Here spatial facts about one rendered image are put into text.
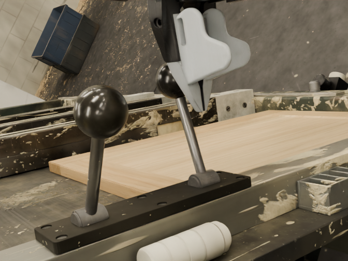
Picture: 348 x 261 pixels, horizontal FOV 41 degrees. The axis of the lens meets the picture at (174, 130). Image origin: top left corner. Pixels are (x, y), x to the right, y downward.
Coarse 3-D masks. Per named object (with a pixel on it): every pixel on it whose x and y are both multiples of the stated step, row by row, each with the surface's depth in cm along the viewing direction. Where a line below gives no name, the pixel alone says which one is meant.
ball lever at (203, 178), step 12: (168, 72) 43; (156, 84) 45; (168, 84) 43; (168, 96) 44; (180, 96) 44; (180, 108) 44; (192, 132) 44; (192, 144) 44; (192, 156) 44; (204, 168) 44; (192, 180) 44; (204, 180) 43; (216, 180) 44
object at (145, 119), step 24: (216, 96) 110; (240, 96) 114; (144, 120) 99; (168, 120) 102; (192, 120) 106; (216, 120) 110; (0, 144) 82; (24, 144) 85; (48, 144) 87; (72, 144) 90; (120, 144) 96; (0, 168) 82; (24, 168) 85
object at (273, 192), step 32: (288, 160) 53; (320, 160) 51; (256, 192) 45; (288, 192) 48; (160, 224) 39; (192, 224) 41; (224, 224) 43; (256, 224) 45; (0, 256) 35; (32, 256) 34; (64, 256) 34; (96, 256) 35; (128, 256) 37
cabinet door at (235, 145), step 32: (224, 128) 96; (256, 128) 91; (288, 128) 87; (320, 128) 83; (64, 160) 82; (128, 160) 76; (160, 160) 73; (192, 160) 70; (224, 160) 68; (256, 160) 65; (128, 192) 59
